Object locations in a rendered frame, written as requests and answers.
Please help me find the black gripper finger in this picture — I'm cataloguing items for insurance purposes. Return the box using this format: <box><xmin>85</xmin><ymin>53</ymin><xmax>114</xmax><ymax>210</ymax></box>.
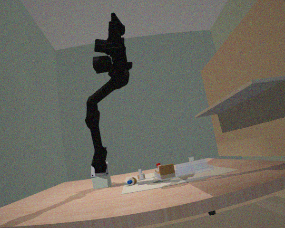
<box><xmin>104</xmin><ymin>21</ymin><xmax>123</xmax><ymax>46</ymax></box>
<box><xmin>111</xmin><ymin>12</ymin><xmax>124</xmax><ymax>29</ymax></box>

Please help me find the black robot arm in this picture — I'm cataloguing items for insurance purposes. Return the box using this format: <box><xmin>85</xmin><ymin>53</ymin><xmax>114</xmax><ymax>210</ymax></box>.
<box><xmin>85</xmin><ymin>39</ymin><xmax>132</xmax><ymax>173</ymax></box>

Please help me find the orange-brown box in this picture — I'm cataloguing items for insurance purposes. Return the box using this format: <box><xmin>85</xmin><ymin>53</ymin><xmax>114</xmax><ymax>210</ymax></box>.
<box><xmin>159</xmin><ymin>164</ymin><xmax>175</xmax><ymax>176</ymax></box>

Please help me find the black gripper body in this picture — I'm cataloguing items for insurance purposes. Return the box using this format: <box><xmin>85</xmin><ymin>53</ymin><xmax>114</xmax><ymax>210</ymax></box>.
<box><xmin>104</xmin><ymin>25</ymin><xmax>126</xmax><ymax>59</ymax></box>

